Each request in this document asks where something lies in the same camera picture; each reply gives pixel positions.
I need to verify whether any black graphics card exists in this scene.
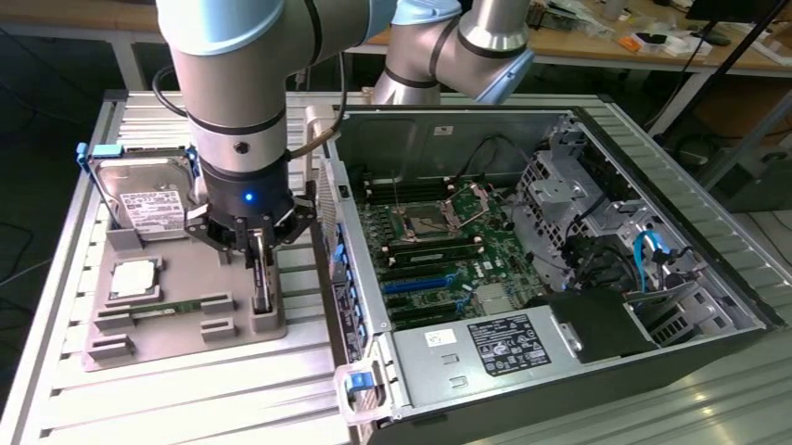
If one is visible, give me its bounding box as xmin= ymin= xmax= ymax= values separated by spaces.
xmin=248 ymin=231 xmax=278 ymax=321

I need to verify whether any grey parts rack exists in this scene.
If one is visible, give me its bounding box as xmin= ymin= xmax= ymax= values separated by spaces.
xmin=79 ymin=222 xmax=291 ymax=373

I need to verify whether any wooden desk white frame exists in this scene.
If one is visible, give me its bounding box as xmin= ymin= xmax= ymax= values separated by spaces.
xmin=343 ymin=0 xmax=792 ymax=135
xmin=0 ymin=0 xmax=163 ymax=90

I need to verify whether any green motherboard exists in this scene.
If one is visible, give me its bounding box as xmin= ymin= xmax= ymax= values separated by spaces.
xmin=351 ymin=171 xmax=558 ymax=331

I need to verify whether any metal socket cover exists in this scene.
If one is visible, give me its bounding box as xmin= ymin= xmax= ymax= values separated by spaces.
xmin=441 ymin=182 xmax=503 ymax=229

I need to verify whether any blue SATA wire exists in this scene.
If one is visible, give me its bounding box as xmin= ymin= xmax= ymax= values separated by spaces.
xmin=632 ymin=228 xmax=674 ymax=297

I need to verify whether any silver CPU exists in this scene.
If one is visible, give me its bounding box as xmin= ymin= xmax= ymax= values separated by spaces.
xmin=109 ymin=261 xmax=158 ymax=301

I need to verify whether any silver chipset heatsink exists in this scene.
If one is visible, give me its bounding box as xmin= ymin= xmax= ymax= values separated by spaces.
xmin=471 ymin=284 xmax=519 ymax=317

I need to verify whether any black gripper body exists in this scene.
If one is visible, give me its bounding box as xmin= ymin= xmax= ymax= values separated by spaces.
xmin=202 ymin=156 xmax=296 ymax=255

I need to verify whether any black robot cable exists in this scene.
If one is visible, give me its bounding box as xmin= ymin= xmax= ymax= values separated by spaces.
xmin=151 ymin=0 xmax=346 ymax=164

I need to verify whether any silver power supply unit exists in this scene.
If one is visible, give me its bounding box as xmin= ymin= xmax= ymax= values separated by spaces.
xmin=387 ymin=308 xmax=586 ymax=410

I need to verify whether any black tripod pole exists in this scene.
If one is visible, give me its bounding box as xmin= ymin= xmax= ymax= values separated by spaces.
xmin=649 ymin=0 xmax=785 ymax=136

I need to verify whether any green RAM stick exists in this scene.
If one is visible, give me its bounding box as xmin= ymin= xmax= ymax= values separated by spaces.
xmin=131 ymin=299 xmax=206 ymax=322

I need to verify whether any CPU socket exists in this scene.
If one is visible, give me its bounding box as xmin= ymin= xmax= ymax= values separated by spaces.
xmin=395 ymin=203 xmax=454 ymax=243

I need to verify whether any blue case latch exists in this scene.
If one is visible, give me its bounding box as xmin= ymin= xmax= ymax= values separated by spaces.
xmin=344 ymin=370 xmax=374 ymax=396

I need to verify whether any silver disk bay cage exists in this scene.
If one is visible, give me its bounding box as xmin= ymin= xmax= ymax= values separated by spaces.
xmin=513 ymin=147 xmax=652 ymax=261

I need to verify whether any blue expansion slot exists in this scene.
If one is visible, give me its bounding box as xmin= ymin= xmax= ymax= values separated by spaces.
xmin=379 ymin=273 xmax=458 ymax=297

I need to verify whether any open black PC case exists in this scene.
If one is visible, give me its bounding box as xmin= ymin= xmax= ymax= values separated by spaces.
xmin=302 ymin=104 xmax=784 ymax=445

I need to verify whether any black monitor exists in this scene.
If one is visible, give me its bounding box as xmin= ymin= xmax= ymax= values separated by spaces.
xmin=682 ymin=0 xmax=792 ymax=24

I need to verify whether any hard disk with blue bracket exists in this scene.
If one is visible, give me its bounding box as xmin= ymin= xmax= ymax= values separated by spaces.
xmin=75 ymin=142 xmax=203 ymax=242

